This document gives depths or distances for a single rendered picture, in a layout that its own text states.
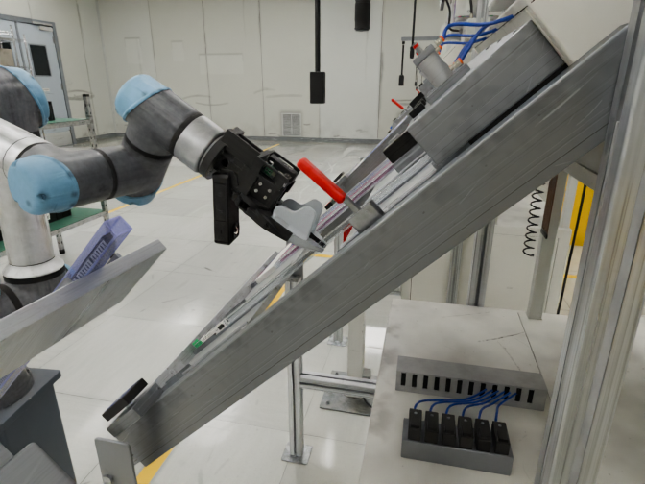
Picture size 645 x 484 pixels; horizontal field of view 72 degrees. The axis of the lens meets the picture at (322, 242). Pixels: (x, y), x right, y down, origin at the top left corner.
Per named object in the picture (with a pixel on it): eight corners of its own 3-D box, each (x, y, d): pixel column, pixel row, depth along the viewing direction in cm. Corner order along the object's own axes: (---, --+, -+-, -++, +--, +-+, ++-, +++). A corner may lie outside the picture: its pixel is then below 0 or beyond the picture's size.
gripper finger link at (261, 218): (289, 236, 62) (239, 198, 63) (283, 245, 63) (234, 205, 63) (299, 228, 67) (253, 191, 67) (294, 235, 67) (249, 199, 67)
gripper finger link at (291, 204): (344, 223, 66) (292, 186, 65) (321, 253, 68) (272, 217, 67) (346, 217, 69) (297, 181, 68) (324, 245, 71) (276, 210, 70)
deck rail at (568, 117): (145, 467, 60) (112, 435, 60) (154, 456, 62) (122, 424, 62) (681, 86, 33) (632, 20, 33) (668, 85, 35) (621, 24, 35)
